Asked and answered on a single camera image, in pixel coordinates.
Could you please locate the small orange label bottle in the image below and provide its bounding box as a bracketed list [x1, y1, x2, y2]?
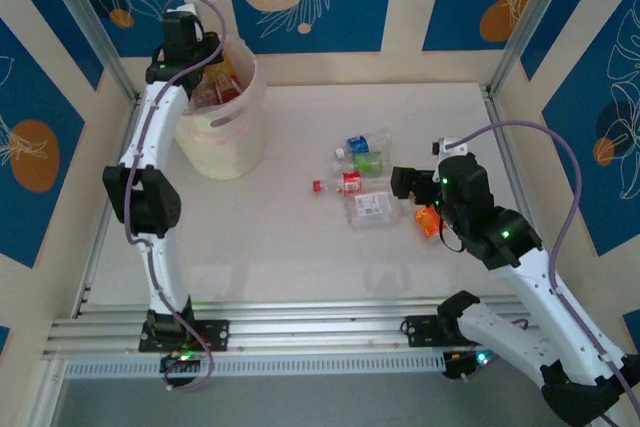
[413, 205, 445, 242]

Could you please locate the square clear white label bottle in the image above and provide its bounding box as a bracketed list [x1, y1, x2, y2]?
[346, 190, 419, 231]

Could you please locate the green label clear bottle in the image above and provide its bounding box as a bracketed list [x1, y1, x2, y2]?
[329, 151, 394, 176]

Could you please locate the red label red cap bottle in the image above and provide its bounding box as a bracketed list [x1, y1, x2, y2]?
[311, 171, 401, 197]

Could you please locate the blue label white cap bottle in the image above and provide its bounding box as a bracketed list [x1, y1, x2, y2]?
[333, 129, 392, 158]

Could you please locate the white plastic bin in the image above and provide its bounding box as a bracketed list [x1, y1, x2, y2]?
[172, 36, 268, 182]

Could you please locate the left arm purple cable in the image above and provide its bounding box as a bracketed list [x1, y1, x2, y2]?
[122, 0, 229, 393]

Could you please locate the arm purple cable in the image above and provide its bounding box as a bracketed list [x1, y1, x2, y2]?
[444, 119, 640, 427]
[122, 0, 229, 393]

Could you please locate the right aluminium side rail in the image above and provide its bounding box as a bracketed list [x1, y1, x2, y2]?
[480, 82, 556, 268]

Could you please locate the aluminium side rail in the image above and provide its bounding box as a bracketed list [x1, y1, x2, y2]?
[480, 82, 556, 268]
[69, 96, 144, 319]

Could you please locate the left aluminium frame post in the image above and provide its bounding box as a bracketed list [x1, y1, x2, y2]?
[33, 0, 140, 104]

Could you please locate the aluminium frame post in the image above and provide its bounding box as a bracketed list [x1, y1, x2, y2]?
[33, 0, 140, 104]
[486, 0, 585, 98]

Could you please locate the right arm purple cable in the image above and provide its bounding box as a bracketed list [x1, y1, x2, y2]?
[444, 119, 640, 427]

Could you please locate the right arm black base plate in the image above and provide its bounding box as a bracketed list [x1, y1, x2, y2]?
[402, 313, 481, 349]

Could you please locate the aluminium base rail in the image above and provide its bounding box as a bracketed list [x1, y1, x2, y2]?
[42, 295, 594, 362]

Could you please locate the right aluminium frame post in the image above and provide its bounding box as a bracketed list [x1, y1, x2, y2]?
[486, 0, 585, 98]

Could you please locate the slotted grey cable tray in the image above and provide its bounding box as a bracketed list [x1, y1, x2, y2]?
[62, 349, 449, 381]

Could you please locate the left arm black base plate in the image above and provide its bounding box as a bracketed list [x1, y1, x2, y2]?
[138, 317, 231, 354]

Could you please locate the left aluminium side rail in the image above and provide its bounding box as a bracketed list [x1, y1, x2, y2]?
[69, 96, 144, 319]

